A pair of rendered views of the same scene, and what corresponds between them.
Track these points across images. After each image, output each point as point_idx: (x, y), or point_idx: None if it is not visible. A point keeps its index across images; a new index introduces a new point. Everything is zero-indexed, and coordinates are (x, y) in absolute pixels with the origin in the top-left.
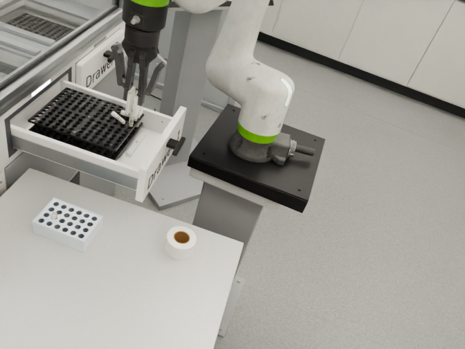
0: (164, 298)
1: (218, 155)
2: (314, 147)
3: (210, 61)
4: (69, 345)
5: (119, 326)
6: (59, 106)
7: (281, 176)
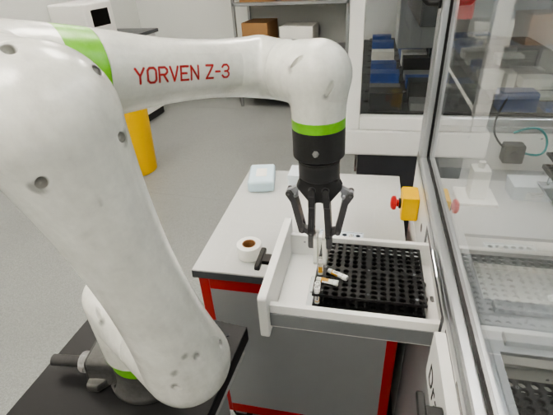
0: (257, 226)
1: None
2: (26, 408)
3: (223, 333)
4: (304, 202)
5: (281, 212)
6: (407, 274)
7: None
